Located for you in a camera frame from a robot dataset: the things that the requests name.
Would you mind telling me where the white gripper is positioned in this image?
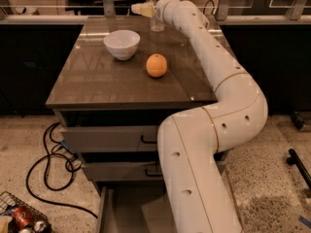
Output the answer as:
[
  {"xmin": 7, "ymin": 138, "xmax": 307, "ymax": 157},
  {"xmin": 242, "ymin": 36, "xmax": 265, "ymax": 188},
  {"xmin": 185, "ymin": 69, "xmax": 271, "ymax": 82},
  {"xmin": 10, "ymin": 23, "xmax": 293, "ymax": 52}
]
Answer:
[{"xmin": 131, "ymin": 0, "xmax": 180, "ymax": 25}]

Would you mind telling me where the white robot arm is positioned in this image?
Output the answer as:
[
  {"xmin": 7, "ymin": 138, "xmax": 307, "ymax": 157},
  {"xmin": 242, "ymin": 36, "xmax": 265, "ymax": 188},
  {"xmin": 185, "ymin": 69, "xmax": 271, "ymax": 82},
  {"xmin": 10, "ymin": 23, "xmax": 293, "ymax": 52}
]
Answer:
[{"xmin": 131, "ymin": 0, "xmax": 268, "ymax": 233}]

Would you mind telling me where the grey drawer cabinet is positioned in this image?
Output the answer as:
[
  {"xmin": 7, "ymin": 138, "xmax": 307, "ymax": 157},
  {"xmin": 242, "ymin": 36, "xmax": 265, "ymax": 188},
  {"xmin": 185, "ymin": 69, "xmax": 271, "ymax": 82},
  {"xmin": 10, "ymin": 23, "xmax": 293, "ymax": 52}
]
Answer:
[{"xmin": 45, "ymin": 15, "xmax": 234, "ymax": 233}]

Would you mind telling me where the top grey drawer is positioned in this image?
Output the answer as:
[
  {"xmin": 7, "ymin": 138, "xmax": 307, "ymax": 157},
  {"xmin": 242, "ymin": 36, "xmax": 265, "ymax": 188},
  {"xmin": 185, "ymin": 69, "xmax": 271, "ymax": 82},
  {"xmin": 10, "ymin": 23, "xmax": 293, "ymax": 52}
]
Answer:
[{"xmin": 61, "ymin": 126, "xmax": 157, "ymax": 152}]

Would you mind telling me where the grey drawer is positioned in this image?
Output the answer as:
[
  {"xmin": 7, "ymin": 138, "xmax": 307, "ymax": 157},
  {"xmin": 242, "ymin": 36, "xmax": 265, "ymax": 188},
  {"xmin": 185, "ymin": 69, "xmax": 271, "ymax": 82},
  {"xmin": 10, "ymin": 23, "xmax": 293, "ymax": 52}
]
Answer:
[
  {"xmin": 61, "ymin": 126, "xmax": 157, "ymax": 152},
  {"xmin": 81, "ymin": 159, "xmax": 227, "ymax": 183},
  {"xmin": 94, "ymin": 184, "xmax": 177, "ymax": 233}
]

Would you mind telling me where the middle grey drawer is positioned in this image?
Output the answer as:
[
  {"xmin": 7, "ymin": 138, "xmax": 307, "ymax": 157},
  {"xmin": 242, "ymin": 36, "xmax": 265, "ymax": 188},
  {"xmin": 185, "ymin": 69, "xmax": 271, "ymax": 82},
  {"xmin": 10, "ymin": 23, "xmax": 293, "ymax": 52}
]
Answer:
[{"xmin": 81, "ymin": 159, "xmax": 227, "ymax": 183}]

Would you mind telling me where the bottom grey drawer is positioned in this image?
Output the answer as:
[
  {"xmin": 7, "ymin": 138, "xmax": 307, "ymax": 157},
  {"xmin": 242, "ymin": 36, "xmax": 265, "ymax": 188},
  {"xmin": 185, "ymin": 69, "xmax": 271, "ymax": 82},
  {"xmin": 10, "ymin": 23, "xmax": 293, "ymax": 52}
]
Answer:
[{"xmin": 94, "ymin": 184, "xmax": 177, "ymax": 233}]

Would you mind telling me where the white ceramic bowl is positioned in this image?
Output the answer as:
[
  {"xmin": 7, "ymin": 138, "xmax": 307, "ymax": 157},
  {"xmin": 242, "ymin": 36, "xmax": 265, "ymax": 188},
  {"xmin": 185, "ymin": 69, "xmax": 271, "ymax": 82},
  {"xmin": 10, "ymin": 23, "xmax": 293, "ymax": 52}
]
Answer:
[{"xmin": 103, "ymin": 30, "xmax": 140, "ymax": 60}]

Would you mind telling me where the orange fruit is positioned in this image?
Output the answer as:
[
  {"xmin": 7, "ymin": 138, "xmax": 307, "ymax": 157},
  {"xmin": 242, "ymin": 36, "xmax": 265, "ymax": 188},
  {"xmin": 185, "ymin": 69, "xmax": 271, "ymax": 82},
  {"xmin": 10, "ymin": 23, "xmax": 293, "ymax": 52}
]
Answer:
[{"xmin": 146, "ymin": 53, "xmax": 167, "ymax": 78}]

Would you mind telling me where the black bar on floor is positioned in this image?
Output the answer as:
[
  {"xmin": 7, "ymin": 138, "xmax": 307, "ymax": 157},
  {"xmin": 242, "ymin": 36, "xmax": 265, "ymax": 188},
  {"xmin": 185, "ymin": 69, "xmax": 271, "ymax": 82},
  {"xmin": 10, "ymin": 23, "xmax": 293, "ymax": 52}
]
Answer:
[{"xmin": 287, "ymin": 149, "xmax": 311, "ymax": 189}]

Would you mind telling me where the red soda can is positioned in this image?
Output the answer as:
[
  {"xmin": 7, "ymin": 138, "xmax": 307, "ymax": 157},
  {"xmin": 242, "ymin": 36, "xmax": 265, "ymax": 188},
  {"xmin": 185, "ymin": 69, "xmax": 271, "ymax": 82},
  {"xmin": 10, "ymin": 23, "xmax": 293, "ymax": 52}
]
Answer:
[{"xmin": 12, "ymin": 206, "xmax": 35, "ymax": 230}]

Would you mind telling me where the silver can top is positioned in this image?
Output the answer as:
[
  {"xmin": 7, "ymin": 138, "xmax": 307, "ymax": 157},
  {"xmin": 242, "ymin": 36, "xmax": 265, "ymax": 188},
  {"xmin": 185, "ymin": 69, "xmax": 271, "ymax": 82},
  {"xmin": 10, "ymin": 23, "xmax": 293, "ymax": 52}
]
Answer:
[{"xmin": 33, "ymin": 220, "xmax": 47, "ymax": 233}]

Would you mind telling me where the black floor cable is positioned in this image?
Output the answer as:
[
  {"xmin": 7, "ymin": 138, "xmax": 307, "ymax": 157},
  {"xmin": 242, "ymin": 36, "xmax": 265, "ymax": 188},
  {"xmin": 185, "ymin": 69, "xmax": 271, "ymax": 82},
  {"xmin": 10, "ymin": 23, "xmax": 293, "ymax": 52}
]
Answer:
[{"xmin": 25, "ymin": 122, "xmax": 99, "ymax": 220}]

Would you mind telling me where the black wire basket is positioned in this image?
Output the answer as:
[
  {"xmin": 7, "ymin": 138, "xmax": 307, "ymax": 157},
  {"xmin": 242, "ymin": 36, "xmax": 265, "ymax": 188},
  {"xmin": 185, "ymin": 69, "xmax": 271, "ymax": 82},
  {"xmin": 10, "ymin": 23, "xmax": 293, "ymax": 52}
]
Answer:
[{"xmin": 0, "ymin": 191, "xmax": 52, "ymax": 233}]

